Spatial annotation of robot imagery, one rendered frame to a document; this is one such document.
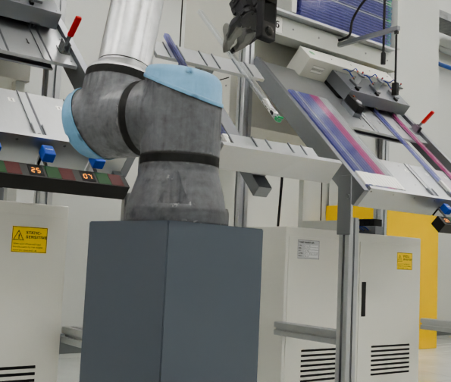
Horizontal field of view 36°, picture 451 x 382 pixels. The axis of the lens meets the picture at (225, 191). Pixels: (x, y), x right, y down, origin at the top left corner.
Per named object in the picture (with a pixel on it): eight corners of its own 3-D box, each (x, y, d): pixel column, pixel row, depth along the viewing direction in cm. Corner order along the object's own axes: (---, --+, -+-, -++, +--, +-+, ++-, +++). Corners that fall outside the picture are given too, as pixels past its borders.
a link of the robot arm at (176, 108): (188, 148, 93) (192, 51, 94) (114, 153, 101) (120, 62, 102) (236, 161, 103) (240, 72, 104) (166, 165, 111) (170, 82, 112)
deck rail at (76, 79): (126, 177, 155) (136, 155, 152) (117, 176, 154) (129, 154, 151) (45, 22, 200) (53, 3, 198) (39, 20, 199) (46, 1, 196)
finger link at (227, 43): (219, 39, 181) (239, 14, 175) (225, 55, 177) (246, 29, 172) (209, 36, 179) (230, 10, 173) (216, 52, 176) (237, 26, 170)
